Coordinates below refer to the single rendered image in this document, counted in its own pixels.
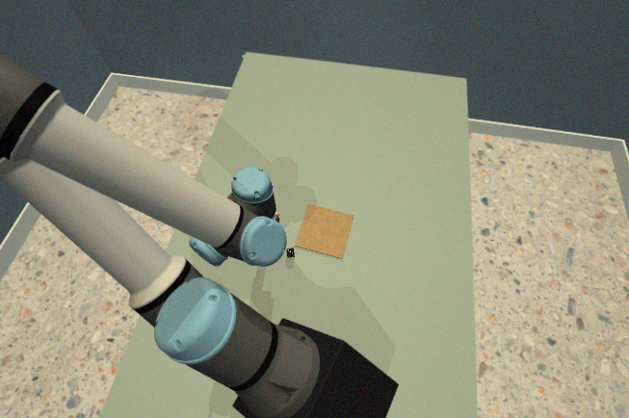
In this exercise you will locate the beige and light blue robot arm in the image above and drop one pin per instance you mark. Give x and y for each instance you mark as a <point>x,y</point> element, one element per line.
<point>81,169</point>

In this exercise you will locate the tan mat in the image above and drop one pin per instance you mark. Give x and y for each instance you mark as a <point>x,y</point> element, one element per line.
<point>324,230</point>

